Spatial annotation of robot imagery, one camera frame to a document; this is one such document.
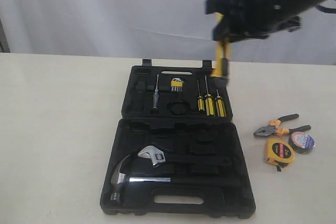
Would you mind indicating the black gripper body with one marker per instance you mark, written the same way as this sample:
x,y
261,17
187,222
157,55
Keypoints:
x,y
255,19

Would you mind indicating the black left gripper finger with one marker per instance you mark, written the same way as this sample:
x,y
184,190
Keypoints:
x,y
220,6

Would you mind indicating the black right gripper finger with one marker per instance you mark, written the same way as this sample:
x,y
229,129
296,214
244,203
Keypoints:
x,y
221,31

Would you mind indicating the yellow utility knife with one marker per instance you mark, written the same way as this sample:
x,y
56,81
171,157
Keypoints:
x,y
221,71

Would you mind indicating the combination pliers orange black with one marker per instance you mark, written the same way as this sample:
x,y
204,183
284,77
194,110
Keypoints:
x,y
273,127

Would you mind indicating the black plastic tool case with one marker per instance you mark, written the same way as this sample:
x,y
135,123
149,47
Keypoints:
x,y
176,127

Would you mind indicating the yellow tape measure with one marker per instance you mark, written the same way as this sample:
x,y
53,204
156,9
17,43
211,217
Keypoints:
x,y
278,153

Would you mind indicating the black electrical tape roll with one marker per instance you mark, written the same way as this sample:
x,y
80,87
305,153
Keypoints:
x,y
301,142

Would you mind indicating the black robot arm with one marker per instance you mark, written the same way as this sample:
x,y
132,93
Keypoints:
x,y
292,7

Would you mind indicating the white backdrop curtain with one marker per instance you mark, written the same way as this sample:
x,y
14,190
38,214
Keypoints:
x,y
161,29

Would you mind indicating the hex key set yellow holder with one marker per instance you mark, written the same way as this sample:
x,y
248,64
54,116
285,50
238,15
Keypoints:
x,y
177,85

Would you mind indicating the middle yellow black screwdriver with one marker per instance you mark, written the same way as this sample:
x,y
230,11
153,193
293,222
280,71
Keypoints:
x,y
208,100

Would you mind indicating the small yellow black screwdriver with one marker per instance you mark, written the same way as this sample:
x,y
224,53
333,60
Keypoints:
x,y
200,101

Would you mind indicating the right yellow black screwdriver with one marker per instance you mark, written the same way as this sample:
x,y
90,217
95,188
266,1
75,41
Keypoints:
x,y
220,106

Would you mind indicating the clear voltage tester screwdriver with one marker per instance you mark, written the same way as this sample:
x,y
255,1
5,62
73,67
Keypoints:
x,y
156,95

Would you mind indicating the adjustable wrench black handle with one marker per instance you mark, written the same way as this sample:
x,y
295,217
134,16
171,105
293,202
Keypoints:
x,y
158,156

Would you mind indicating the claw hammer black handle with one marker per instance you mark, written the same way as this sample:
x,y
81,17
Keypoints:
x,y
119,179

